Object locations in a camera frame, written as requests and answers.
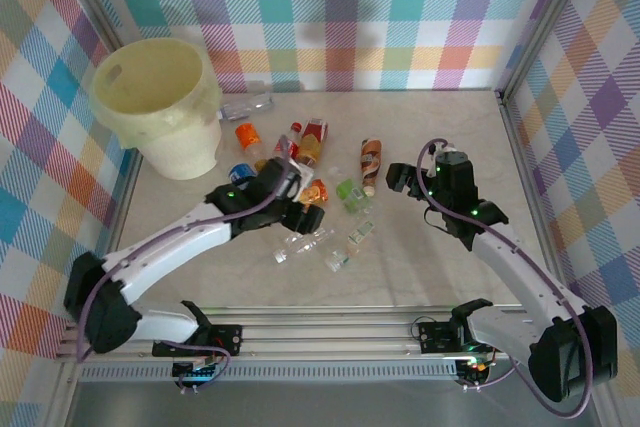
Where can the small clear bottle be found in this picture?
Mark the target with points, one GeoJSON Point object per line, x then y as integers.
{"type": "Point", "coordinates": [337, 261]}

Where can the red label tea bottle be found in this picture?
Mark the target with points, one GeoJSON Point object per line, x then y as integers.
{"type": "Point", "coordinates": [315, 139]}

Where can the clear water bottle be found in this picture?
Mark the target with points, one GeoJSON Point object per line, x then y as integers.
{"type": "Point", "coordinates": [248, 107]}

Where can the orange label bottle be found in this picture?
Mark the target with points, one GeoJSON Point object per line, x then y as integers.
{"type": "Point", "coordinates": [247, 136]}

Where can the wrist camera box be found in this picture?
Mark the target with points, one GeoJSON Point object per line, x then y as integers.
{"type": "Point", "coordinates": [441, 148]}
{"type": "Point", "coordinates": [302, 179]}

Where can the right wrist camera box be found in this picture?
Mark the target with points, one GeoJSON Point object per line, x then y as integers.
{"type": "Point", "coordinates": [441, 148]}

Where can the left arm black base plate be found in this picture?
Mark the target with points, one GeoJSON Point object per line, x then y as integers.
{"type": "Point", "coordinates": [227, 339]}

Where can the cream plastic bin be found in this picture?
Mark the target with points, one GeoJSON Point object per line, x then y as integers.
{"type": "Point", "coordinates": [180, 157]}

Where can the red label cola bottle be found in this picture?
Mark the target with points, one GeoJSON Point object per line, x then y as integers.
{"type": "Point", "coordinates": [293, 148]}

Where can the pale yellow bin liner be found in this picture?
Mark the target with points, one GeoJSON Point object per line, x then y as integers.
{"type": "Point", "coordinates": [150, 122]}

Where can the blue label bottle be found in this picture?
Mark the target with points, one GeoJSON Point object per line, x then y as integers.
{"type": "Point", "coordinates": [240, 171]}

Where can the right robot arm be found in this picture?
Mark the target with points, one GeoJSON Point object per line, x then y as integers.
{"type": "Point", "coordinates": [520, 277]}

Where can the clear unlabelled bottle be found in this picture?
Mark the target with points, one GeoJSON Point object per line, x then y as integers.
{"type": "Point", "coordinates": [300, 247]}

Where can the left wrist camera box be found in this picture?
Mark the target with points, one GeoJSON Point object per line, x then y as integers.
{"type": "Point", "coordinates": [302, 179]}

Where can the brown bottle cap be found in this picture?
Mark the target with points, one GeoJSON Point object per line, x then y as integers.
{"type": "Point", "coordinates": [261, 165]}

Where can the small green white label bottle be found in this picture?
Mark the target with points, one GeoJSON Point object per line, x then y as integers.
{"type": "Point", "coordinates": [359, 237]}

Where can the plaid cloth backdrop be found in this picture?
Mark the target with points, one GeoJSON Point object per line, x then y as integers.
{"type": "Point", "coordinates": [30, 147]}
{"type": "Point", "coordinates": [600, 122]}
{"type": "Point", "coordinates": [325, 7]}

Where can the orange juice bottle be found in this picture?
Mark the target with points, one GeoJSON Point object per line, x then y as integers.
{"type": "Point", "coordinates": [317, 192]}

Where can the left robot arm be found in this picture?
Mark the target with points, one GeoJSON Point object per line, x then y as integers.
{"type": "Point", "coordinates": [165, 247]}

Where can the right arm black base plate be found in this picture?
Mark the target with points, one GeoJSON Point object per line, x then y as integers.
{"type": "Point", "coordinates": [432, 337]}

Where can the brown label bottle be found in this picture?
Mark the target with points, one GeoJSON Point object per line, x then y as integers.
{"type": "Point", "coordinates": [371, 159]}

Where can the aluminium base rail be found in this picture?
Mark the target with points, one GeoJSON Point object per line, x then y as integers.
{"type": "Point", "coordinates": [325, 337]}

